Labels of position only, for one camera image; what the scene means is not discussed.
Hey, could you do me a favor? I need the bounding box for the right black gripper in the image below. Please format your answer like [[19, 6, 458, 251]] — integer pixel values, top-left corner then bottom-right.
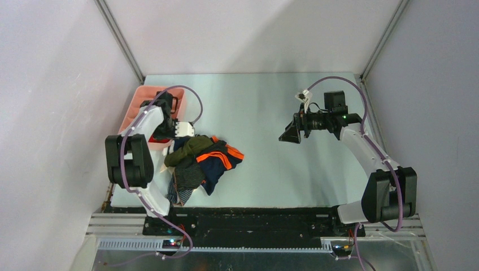
[[279, 103, 332, 144]]

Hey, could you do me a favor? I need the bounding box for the red white underwear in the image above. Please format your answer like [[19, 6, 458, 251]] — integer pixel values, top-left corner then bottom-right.
[[149, 135, 171, 144]]

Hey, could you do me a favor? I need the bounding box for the navy orange underwear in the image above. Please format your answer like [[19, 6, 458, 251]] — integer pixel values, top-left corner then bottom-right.
[[195, 136, 245, 196]]

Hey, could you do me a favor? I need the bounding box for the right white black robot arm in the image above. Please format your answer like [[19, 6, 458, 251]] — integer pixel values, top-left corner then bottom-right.
[[279, 90, 417, 236]]

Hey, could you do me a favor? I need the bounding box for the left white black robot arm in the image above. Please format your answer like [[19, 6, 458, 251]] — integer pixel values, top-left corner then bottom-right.
[[104, 90, 178, 235]]

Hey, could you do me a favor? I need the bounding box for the olive green underwear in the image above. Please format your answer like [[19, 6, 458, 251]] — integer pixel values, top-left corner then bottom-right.
[[164, 135, 213, 167]]

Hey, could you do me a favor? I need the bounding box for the dark striped underwear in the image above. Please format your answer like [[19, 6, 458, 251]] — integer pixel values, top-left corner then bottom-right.
[[165, 139, 204, 205]]

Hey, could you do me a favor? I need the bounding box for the pink divided storage tray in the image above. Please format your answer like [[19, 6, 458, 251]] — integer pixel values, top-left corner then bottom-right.
[[119, 86, 186, 151]]

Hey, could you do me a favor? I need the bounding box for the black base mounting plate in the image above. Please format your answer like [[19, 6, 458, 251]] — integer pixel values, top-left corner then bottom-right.
[[103, 203, 407, 249]]

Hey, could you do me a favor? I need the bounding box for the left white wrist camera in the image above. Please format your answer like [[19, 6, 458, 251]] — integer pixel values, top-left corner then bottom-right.
[[175, 121, 195, 138]]

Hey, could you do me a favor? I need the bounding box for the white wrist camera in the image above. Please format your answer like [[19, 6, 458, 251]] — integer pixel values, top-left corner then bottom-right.
[[295, 89, 312, 112], [175, 121, 195, 138]]

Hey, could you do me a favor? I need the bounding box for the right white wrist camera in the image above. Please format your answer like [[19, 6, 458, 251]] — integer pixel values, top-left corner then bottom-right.
[[295, 89, 312, 112]]

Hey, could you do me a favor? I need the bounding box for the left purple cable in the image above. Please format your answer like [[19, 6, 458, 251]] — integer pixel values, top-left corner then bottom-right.
[[119, 85, 204, 261]]

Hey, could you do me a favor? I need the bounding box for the purple cable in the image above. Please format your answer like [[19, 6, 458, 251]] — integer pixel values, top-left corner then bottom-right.
[[307, 76, 405, 271], [119, 85, 204, 261]]

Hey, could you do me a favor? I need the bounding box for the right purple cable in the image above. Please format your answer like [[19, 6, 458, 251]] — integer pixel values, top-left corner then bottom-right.
[[307, 76, 405, 271]]

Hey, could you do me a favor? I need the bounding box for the grey slotted cable duct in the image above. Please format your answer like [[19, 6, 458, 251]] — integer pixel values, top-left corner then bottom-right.
[[98, 238, 333, 253]]

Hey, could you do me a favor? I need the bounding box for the left aluminium corner post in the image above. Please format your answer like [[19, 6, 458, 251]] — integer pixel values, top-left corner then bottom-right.
[[94, 0, 146, 85]]

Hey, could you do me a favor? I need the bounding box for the aluminium corner post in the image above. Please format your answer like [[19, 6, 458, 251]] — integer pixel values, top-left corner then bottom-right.
[[94, 0, 146, 85], [359, 0, 411, 82]]

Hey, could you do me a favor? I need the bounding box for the right aluminium corner post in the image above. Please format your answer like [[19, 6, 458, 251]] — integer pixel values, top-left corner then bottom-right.
[[359, 0, 411, 82]]

